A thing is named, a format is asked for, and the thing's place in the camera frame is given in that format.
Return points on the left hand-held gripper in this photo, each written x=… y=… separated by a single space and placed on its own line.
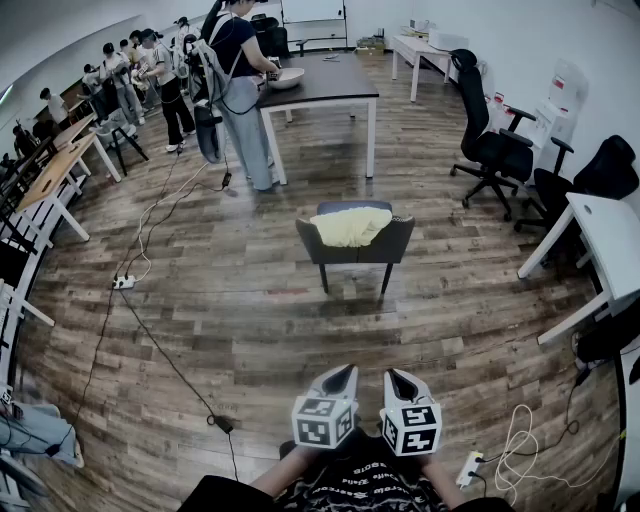
x=320 y=425

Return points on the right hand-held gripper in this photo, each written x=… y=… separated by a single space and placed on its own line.
x=412 y=430

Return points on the pale yellow clothes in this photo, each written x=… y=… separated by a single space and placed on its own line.
x=350 y=225

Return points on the person's right forearm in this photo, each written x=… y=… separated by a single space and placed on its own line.
x=442 y=480

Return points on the person's left forearm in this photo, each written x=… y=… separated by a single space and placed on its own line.
x=285 y=472

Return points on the black office chair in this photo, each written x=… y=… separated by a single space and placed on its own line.
x=272 y=35
x=607 y=170
x=472 y=100

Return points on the white power strip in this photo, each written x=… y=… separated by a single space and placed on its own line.
x=469 y=470
x=124 y=282

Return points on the person's black patterned shirt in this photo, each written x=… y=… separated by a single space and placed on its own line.
x=360 y=485

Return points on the black power adapter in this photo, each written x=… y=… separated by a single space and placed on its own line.
x=226 y=180
x=221 y=424

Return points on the black bag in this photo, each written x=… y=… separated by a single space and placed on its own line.
x=605 y=347

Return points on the dark table with white legs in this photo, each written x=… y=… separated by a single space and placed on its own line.
x=325 y=80

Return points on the white water dispenser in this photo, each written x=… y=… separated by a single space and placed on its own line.
x=550 y=120

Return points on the white bowl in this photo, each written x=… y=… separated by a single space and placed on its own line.
x=287 y=77

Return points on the white stool with black legs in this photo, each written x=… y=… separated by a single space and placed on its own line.
x=112 y=131

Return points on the grey backpack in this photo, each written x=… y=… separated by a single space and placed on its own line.
x=212 y=70

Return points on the cardboard box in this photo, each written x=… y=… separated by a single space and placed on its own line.
x=371 y=46

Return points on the white side table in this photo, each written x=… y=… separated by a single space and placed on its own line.
x=407 y=45

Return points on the wooden desk with white legs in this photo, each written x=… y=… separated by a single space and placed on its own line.
x=75 y=127
x=55 y=167

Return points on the white box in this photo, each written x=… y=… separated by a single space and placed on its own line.
x=447 y=39

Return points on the whiteboard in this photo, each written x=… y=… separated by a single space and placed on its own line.
x=312 y=10

